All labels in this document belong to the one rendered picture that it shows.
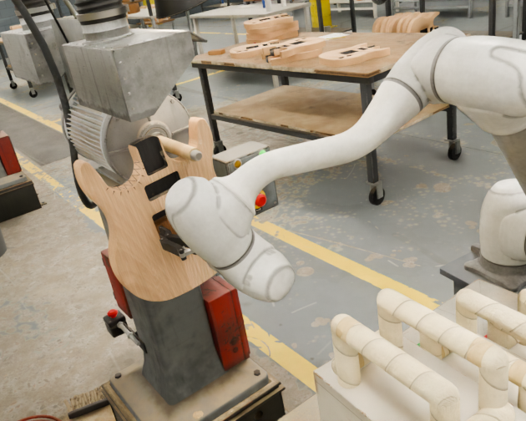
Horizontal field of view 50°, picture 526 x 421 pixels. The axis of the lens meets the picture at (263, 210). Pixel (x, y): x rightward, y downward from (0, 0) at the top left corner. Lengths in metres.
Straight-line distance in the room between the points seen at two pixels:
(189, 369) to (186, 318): 0.20
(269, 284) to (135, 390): 1.23
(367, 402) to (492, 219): 0.95
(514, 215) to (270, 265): 0.80
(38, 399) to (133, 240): 1.60
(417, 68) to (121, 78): 0.58
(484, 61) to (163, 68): 0.61
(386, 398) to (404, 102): 0.62
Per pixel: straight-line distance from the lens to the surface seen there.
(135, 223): 1.32
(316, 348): 2.61
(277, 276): 1.02
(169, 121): 1.51
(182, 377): 2.02
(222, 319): 1.98
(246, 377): 2.09
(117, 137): 1.46
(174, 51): 1.18
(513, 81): 1.08
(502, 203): 1.62
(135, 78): 1.15
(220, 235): 0.97
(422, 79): 1.19
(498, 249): 1.68
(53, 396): 2.81
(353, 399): 0.80
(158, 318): 1.87
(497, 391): 0.72
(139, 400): 2.14
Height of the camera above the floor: 1.66
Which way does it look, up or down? 25 degrees down
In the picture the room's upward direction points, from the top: 10 degrees counter-clockwise
